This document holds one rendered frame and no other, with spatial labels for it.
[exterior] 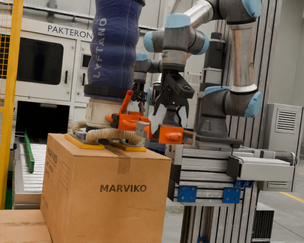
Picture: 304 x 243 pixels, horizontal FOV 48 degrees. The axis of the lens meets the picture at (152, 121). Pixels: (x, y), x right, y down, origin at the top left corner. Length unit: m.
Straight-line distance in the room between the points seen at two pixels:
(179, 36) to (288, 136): 1.10
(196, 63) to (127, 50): 10.33
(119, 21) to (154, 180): 0.68
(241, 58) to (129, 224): 0.81
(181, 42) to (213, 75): 0.85
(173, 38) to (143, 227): 0.77
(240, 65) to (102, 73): 0.58
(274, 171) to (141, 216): 0.61
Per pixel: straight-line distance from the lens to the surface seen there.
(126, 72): 1.50
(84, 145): 1.39
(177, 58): 1.01
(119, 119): 1.29
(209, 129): 1.56
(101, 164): 1.28
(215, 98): 1.56
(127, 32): 1.51
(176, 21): 1.03
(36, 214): 1.85
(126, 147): 1.45
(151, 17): 11.47
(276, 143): 1.92
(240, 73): 1.48
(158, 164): 1.37
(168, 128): 0.98
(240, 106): 1.51
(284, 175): 1.64
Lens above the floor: 1.16
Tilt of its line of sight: 3 degrees down
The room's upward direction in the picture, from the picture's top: 6 degrees clockwise
